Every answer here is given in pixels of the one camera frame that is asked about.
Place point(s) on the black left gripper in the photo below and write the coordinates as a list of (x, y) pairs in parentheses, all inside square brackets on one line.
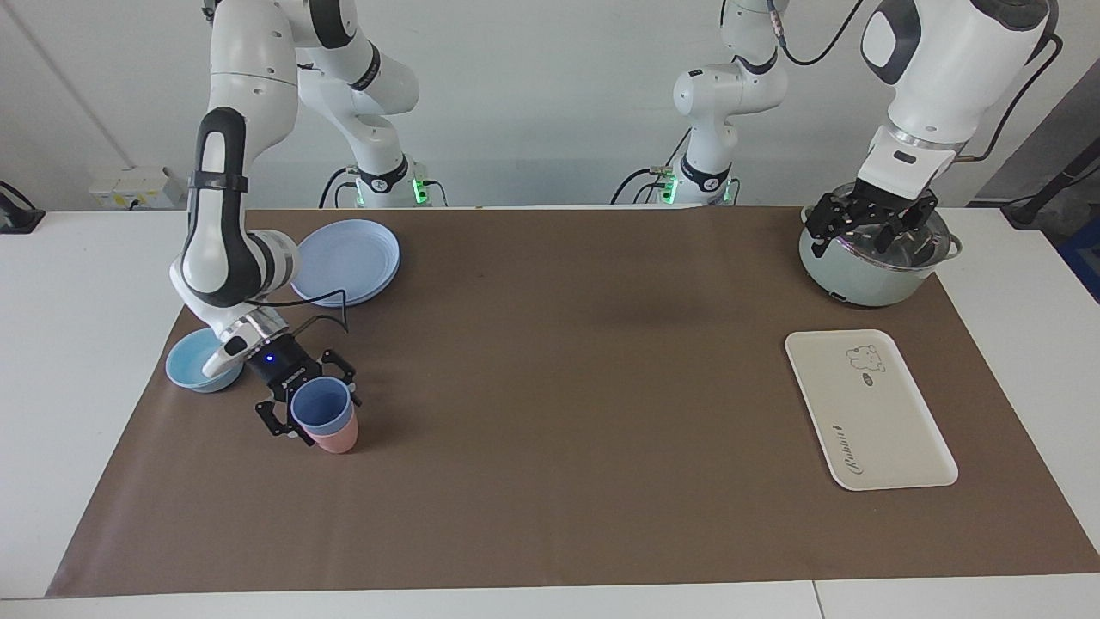
[(889, 202)]

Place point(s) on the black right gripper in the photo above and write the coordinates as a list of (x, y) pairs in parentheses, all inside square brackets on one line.
[(279, 365)]

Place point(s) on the periwinkle blue plastic cup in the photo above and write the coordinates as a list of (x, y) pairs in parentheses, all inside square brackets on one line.
[(322, 406)]

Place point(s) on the pink plastic cup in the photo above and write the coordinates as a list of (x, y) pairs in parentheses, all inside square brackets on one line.
[(337, 440)]

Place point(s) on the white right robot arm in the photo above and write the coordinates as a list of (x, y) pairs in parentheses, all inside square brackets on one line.
[(223, 223)]

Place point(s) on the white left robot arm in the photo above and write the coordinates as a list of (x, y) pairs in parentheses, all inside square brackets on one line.
[(945, 60)]

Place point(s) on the cream tray with bear print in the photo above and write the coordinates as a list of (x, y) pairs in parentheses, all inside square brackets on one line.
[(868, 413)]

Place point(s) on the pale green cooking pot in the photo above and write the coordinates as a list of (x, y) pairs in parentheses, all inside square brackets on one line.
[(859, 279)]

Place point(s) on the light blue bowl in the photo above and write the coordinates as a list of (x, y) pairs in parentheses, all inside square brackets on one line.
[(187, 365)]

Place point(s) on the periwinkle blue plate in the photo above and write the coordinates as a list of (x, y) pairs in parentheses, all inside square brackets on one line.
[(352, 258)]

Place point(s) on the blue box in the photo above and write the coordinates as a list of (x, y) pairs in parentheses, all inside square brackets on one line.
[(1084, 258)]

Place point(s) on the brown table mat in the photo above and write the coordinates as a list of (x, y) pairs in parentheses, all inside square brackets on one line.
[(559, 413)]

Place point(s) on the white wall socket box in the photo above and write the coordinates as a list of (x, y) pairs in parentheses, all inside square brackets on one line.
[(129, 189)]

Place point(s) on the black clamp mount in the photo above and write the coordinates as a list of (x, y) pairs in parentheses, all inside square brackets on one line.
[(17, 219)]

